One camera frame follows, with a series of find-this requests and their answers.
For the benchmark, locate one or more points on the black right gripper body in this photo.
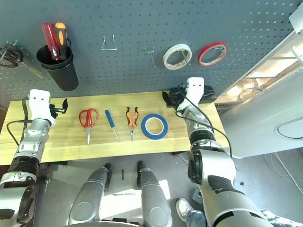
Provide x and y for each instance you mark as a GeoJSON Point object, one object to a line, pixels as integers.
{"type": "Point", "coordinates": [177, 95]}

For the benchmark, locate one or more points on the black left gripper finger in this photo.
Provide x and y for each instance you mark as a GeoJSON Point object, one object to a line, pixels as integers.
{"type": "Point", "coordinates": [65, 106]}

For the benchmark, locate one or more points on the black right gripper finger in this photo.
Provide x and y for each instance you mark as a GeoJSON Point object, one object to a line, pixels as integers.
{"type": "Point", "coordinates": [167, 99]}

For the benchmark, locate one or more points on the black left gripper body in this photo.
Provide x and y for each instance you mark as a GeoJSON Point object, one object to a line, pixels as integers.
{"type": "Point", "coordinates": [53, 111]}

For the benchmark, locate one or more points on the blue tape roll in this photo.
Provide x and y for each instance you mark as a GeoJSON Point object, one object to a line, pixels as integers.
{"type": "Point", "coordinates": [143, 127]}

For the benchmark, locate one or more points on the orange black needle nose pliers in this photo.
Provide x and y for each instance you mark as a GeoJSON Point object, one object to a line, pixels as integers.
{"type": "Point", "coordinates": [132, 125]}

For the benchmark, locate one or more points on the small blue screwdriver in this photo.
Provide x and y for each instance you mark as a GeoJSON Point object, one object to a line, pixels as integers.
{"type": "Point", "coordinates": [109, 118]}

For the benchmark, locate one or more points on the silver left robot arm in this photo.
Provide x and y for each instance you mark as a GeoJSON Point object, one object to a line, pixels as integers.
{"type": "Point", "coordinates": [33, 137]}

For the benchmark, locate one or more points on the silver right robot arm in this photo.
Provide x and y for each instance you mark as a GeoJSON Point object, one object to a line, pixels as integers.
{"type": "Point", "coordinates": [213, 170]}

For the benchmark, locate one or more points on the grey perforated pegboard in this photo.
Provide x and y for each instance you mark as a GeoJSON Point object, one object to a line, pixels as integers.
{"type": "Point", "coordinates": [142, 23]}

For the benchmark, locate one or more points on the black plastic cup holder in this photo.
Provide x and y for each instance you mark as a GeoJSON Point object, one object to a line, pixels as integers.
{"type": "Point", "coordinates": [64, 78]}

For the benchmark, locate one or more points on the metal peg hook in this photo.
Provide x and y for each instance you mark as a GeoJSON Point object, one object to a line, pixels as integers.
{"type": "Point", "coordinates": [153, 60]}

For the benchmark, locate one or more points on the white tape roll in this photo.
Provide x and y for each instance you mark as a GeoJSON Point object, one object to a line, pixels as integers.
{"type": "Point", "coordinates": [170, 50]}

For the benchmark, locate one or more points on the red tape roll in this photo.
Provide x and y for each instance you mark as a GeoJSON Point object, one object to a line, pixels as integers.
{"type": "Point", "coordinates": [203, 50]}

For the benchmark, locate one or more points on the white cabinet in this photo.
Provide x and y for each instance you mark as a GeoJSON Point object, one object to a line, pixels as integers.
{"type": "Point", "coordinates": [260, 113]}

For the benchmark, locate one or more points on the silver robot left leg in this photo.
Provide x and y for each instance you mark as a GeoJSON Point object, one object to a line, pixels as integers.
{"type": "Point", "coordinates": [87, 196]}

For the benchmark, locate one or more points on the silver robot leg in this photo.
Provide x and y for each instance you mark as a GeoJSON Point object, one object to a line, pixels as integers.
{"type": "Point", "coordinates": [87, 196]}
{"type": "Point", "coordinates": [154, 196]}

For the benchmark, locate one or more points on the silver robot right leg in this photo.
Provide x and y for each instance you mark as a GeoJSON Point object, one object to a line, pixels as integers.
{"type": "Point", "coordinates": [154, 196]}

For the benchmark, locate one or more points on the grey floor pedal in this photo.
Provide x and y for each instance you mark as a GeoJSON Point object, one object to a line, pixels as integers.
{"type": "Point", "coordinates": [197, 196]}

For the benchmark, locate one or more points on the white sneaker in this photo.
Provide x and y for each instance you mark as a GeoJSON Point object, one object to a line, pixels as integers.
{"type": "Point", "coordinates": [184, 208]}

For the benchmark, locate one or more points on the robot waist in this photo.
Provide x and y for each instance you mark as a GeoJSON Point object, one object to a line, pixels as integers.
{"type": "Point", "coordinates": [118, 224]}

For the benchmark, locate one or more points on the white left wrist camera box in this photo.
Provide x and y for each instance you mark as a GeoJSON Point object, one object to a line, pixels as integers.
{"type": "Point", "coordinates": [39, 104]}

